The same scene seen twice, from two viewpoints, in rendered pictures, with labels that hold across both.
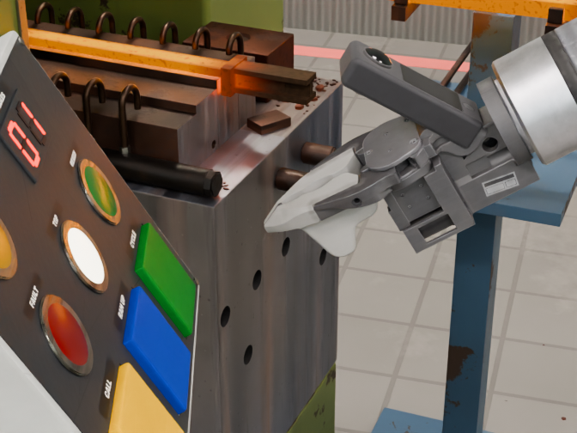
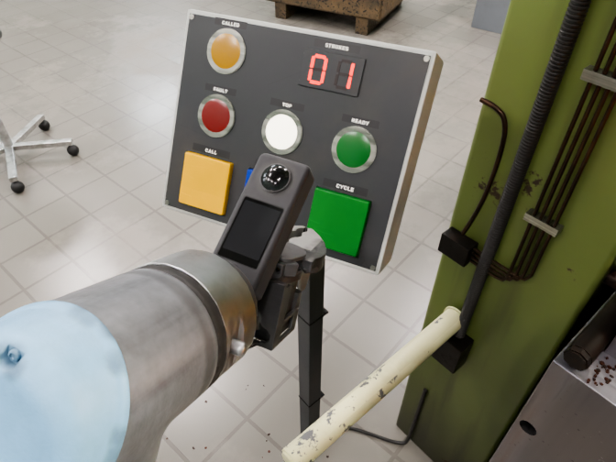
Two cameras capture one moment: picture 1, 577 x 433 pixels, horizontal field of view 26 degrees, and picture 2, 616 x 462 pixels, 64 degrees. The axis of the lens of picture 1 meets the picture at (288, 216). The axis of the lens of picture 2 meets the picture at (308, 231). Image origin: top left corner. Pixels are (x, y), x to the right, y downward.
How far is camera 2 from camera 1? 110 cm
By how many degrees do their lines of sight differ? 87
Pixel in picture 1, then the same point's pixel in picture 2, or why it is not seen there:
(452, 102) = (230, 248)
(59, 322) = (214, 107)
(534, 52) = (171, 259)
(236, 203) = (588, 401)
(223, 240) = (552, 393)
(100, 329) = (242, 146)
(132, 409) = (202, 164)
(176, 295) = (323, 225)
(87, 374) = (204, 132)
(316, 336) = not seen: outside the picture
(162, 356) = not seen: hidden behind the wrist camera
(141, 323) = not seen: hidden behind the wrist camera
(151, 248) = (341, 200)
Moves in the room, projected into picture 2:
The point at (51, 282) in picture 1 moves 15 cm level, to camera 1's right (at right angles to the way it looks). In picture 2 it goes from (240, 103) to (171, 162)
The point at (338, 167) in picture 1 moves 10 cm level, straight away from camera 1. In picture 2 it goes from (295, 240) to (393, 277)
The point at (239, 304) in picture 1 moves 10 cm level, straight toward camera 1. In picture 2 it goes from (550, 448) to (476, 421)
